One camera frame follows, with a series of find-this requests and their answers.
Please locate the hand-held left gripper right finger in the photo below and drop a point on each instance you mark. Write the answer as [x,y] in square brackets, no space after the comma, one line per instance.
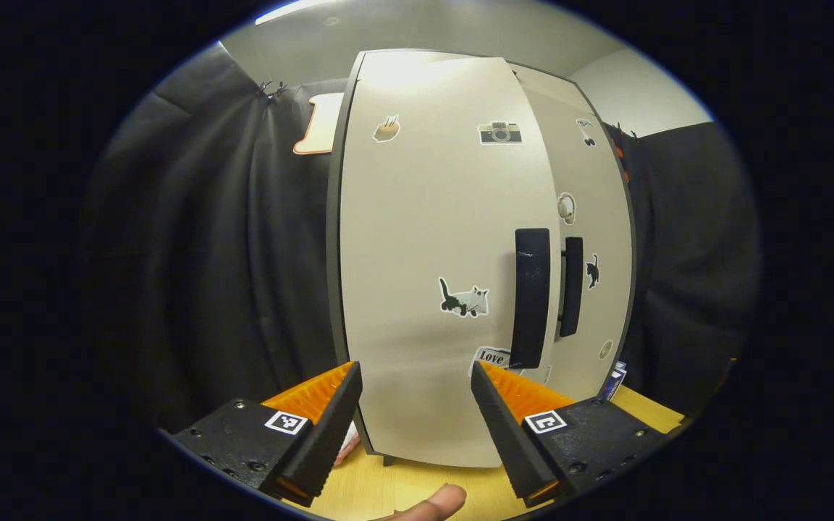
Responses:
[504,438]

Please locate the dark blue book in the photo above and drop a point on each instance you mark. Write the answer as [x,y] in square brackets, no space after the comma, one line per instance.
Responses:
[611,387]

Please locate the white door camera sticker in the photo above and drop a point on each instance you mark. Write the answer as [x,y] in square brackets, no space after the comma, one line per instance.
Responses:
[424,217]

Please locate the white shoe cabinet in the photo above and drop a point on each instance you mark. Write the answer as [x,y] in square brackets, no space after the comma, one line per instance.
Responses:
[334,253]

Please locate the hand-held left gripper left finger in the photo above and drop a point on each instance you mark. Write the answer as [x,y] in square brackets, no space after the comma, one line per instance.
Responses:
[323,445]

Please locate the black backdrop cloth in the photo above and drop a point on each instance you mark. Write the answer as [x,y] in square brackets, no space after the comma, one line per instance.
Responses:
[207,253]

